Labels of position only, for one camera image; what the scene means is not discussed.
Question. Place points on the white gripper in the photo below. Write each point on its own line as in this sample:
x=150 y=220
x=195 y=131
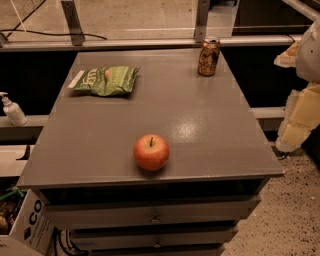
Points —
x=310 y=55

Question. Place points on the red apple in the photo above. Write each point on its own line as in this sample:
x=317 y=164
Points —
x=151 y=152

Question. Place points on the green jalapeno chip bag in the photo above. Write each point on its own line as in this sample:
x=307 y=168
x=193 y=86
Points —
x=105 y=81

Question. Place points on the brown soda can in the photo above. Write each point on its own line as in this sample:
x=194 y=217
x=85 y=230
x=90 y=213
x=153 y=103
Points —
x=208 y=57

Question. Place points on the grey drawer cabinet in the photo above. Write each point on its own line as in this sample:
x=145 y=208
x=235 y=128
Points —
x=83 y=162

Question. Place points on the white pump bottle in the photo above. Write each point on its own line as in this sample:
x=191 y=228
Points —
x=13 y=111

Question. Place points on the white cardboard box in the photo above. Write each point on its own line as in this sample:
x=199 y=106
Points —
x=31 y=232

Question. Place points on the metal railing frame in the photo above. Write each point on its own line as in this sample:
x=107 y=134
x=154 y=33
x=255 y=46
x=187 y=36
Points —
x=74 y=25

